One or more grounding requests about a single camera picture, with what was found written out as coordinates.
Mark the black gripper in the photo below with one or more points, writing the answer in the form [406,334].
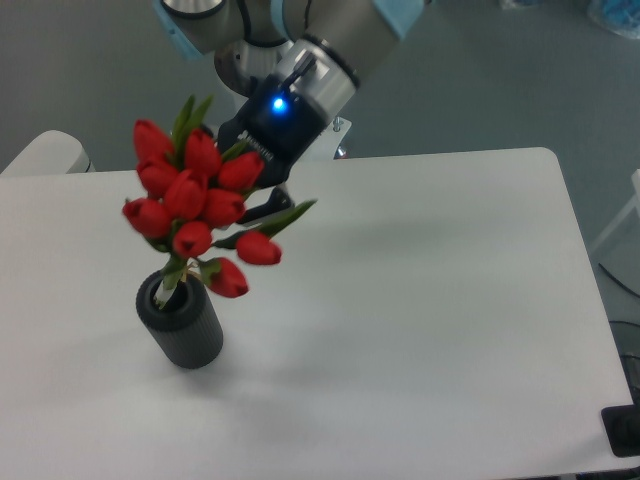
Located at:
[279,125]

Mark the red tulip bouquet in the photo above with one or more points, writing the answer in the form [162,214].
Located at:
[196,193]

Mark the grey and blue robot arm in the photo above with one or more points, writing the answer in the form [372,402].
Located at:
[296,63]

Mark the dark grey ribbed vase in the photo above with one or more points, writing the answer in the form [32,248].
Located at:
[187,329]

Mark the white chair back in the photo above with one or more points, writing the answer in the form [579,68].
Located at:
[51,153]

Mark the blue-patterned plastic bag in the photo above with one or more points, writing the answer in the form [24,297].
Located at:
[617,16]

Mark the black device at table edge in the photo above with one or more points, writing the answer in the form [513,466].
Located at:
[622,428]

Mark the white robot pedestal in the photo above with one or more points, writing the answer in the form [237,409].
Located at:
[240,66]

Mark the white furniture frame right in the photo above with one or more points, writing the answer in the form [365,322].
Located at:
[630,208]

